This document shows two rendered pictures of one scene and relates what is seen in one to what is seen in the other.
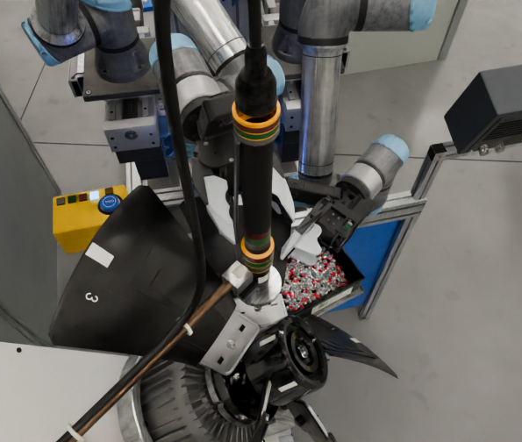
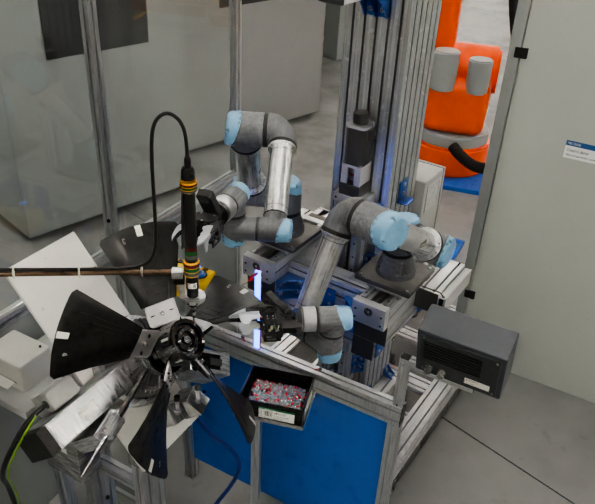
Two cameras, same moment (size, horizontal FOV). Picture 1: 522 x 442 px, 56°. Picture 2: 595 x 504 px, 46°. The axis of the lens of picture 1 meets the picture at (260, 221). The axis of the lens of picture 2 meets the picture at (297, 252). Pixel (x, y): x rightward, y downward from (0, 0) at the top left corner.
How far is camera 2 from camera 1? 1.51 m
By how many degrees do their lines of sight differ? 38
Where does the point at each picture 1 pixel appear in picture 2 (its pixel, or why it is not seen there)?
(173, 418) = not seen: hidden behind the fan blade
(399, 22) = (366, 235)
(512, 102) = (434, 328)
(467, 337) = not seen: outside the picture
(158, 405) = not seen: hidden behind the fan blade
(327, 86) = (322, 256)
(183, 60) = (230, 189)
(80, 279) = (125, 232)
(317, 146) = (305, 291)
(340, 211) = (275, 315)
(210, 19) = (273, 190)
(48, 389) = (90, 288)
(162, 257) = (160, 250)
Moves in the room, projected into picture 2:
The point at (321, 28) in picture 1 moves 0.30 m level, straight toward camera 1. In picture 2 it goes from (328, 221) to (248, 251)
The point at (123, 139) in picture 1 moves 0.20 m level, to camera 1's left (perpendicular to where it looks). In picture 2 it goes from (251, 266) to (217, 247)
